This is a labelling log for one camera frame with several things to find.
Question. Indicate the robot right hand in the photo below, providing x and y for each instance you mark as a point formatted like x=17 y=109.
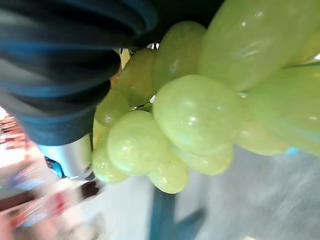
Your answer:
x=57 y=75

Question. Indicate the green grape bunch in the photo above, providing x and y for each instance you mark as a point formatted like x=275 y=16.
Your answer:
x=197 y=112

